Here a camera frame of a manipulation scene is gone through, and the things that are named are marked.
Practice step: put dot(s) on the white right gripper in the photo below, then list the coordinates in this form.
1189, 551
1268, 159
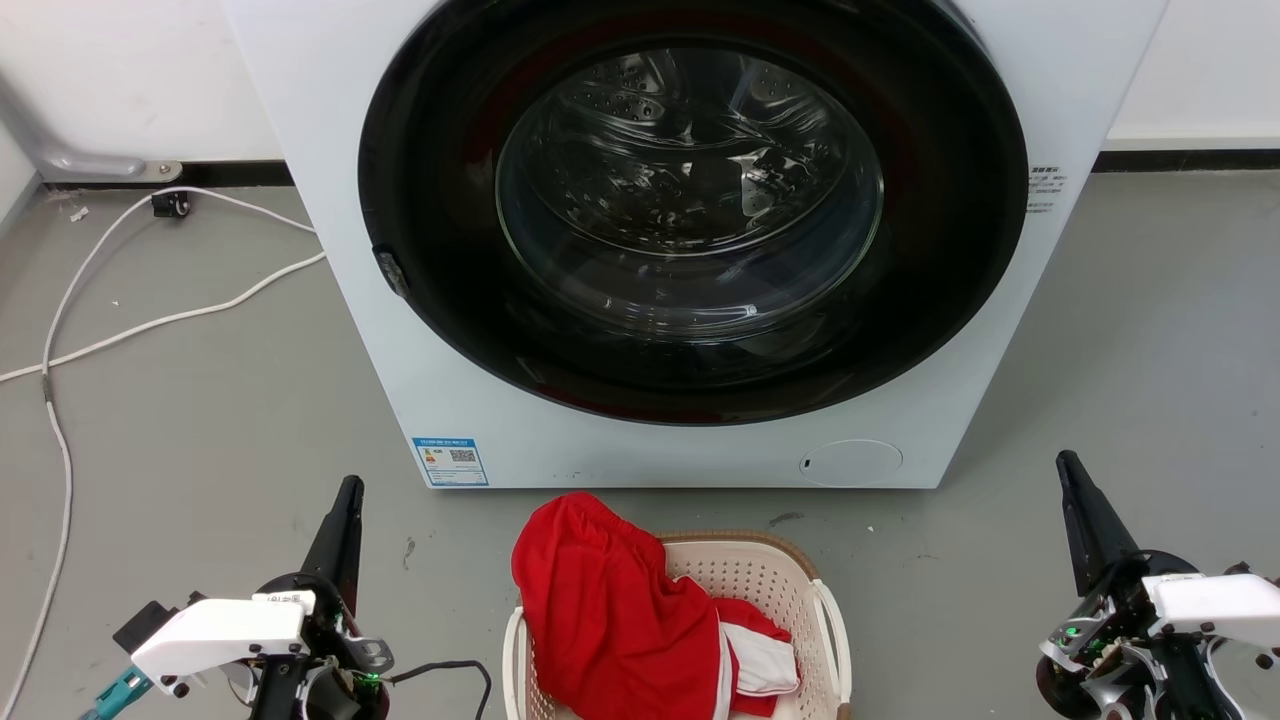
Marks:
1200, 610

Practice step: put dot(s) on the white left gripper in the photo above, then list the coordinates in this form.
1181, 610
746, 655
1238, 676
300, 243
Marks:
220, 632

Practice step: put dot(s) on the cream plastic laundry basket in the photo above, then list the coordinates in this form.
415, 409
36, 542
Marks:
760, 580

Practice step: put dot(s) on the blue energy label sticker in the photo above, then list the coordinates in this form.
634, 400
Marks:
450, 462

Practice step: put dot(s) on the white front-load washing machine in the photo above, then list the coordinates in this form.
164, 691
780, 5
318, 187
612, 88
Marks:
400, 400

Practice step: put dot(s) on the round white filter cover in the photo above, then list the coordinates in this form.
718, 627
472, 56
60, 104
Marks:
850, 463

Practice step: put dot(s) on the red and white garment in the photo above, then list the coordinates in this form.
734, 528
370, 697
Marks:
600, 620

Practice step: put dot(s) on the small text sticker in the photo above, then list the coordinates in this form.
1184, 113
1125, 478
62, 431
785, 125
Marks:
1045, 190

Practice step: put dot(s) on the black round washer door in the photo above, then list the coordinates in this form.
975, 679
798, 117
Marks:
430, 200

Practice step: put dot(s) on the black camera box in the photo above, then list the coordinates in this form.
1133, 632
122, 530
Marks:
148, 622

